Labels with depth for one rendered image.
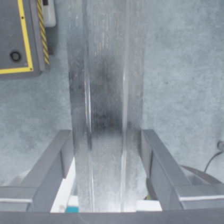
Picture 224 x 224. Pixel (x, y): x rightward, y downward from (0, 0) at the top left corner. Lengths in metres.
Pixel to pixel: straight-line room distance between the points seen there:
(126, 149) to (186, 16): 0.89
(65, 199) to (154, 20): 0.85
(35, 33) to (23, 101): 0.50
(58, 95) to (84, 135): 0.79
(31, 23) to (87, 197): 0.55
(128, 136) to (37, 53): 0.50
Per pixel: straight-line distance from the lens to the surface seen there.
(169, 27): 0.95
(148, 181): 0.88
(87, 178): 0.18
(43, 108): 0.98
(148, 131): 0.16
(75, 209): 0.49
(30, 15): 0.63
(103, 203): 0.17
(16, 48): 0.64
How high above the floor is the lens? 0.88
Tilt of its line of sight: 74 degrees down
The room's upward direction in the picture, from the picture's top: 175 degrees clockwise
